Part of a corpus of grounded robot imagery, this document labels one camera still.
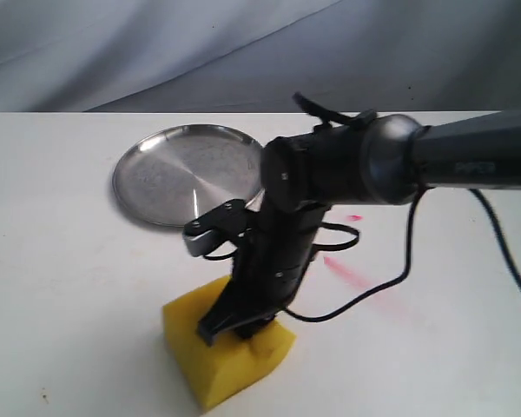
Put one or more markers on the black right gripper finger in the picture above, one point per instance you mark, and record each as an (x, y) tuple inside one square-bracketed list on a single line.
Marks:
[(232, 308)]

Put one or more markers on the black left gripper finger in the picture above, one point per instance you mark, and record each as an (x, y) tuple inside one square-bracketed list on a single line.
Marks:
[(248, 330)]

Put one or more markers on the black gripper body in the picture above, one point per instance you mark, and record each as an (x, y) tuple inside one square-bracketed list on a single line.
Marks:
[(273, 258)]

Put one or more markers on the yellow sponge block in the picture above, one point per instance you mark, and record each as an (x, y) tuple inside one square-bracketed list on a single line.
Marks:
[(214, 374)]

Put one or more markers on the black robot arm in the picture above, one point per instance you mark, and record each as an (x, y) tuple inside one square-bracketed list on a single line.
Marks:
[(366, 159)]

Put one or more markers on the round steel plate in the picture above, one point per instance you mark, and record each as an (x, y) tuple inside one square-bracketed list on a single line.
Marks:
[(178, 174)]

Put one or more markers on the white backdrop cloth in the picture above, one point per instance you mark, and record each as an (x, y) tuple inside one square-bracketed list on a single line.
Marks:
[(251, 56)]

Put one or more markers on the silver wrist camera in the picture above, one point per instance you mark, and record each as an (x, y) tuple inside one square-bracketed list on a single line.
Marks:
[(225, 223)]

